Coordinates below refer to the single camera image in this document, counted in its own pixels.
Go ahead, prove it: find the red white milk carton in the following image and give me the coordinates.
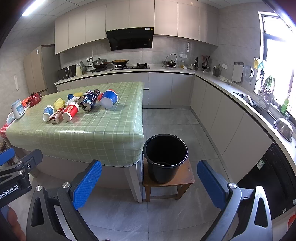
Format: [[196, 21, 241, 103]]
[[50, 108, 65, 124]]

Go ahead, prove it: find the blue white paper cup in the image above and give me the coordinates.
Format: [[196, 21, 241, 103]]
[[42, 105, 54, 122]]

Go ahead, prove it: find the red white paper cup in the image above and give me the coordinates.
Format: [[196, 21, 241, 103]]
[[62, 102, 79, 122]]

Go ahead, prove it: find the colourful printed drink can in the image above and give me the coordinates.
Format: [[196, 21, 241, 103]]
[[77, 90, 93, 106]]

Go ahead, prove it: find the blue pepsi can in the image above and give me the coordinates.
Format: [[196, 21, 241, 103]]
[[81, 93, 97, 112]]

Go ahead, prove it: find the blue paper bowl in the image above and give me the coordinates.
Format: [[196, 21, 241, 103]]
[[100, 89, 118, 109]]

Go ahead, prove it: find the yellow knitted cloth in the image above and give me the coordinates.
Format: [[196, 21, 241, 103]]
[[53, 98, 65, 110]]

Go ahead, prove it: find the person's left hand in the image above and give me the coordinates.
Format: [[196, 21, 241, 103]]
[[7, 207, 26, 241]]

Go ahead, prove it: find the red white packet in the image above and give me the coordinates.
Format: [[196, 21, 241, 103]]
[[0, 123, 10, 138]]

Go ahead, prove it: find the white blue plastic jar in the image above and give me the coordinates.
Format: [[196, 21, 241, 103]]
[[11, 99, 25, 120]]

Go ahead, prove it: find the black built-in oven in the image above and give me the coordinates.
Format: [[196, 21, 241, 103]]
[[238, 143, 295, 219]]

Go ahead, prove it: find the blue cloth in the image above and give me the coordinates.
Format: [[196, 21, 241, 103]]
[[67, 94, 74, 100]]

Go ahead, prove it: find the small brown wooden stool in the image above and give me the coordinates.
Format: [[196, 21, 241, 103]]
[[143, 158, 195, 202]]

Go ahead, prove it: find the yellow sponge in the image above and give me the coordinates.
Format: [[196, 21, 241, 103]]
[[74, 92, 83, 97]]

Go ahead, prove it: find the green checked tablecloth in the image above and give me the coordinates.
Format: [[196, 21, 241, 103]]
[[3, 82, 144, 167]]

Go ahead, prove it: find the red plastic bag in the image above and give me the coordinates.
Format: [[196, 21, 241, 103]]
[[93, 89, 103, 101]]

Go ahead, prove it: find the black microwave oven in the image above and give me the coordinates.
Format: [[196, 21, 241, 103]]
[[57, 64, 76, 80]]

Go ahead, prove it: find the beige refrigerator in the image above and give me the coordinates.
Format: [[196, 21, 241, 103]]
[[23, 44, 61, 95]]

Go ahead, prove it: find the white kettle jug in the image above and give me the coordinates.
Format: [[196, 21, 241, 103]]
[[75, 64, 83, 76]]

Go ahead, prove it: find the steel bowl in sink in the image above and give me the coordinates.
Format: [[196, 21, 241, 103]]
[[274, 118, 293, 142]]

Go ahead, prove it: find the black plastic bucket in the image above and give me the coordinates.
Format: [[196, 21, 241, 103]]
[[143, 133, 189, 184]]

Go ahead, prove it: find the green dish soap bottle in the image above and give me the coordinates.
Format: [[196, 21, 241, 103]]
[[280, 97, 289, 115]]

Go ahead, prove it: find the black lidded pot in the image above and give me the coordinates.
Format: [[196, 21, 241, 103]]
[[92, 58, 109, 69]]

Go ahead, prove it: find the black frying wok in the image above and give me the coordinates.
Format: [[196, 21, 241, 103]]
[[108, 59, 128, 66]]

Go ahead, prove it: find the black gas stove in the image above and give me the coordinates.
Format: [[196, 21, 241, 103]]
[[112, 63, 150, 70]]

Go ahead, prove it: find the white cutting board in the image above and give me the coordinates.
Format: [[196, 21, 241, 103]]
[[231, 62, 244, 83]]

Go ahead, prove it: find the round white strainer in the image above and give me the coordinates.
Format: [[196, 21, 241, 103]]
[[243, 65, 254, 80]]

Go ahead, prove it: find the black utensil holder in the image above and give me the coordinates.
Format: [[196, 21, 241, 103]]
[[213, 64, 222, 77]]

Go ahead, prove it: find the dark glass bottle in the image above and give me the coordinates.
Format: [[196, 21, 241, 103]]
[[193, 57, 199, 70]]

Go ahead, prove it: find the black range hood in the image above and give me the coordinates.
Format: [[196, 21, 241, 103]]
[[106, 27, 154, 51]]

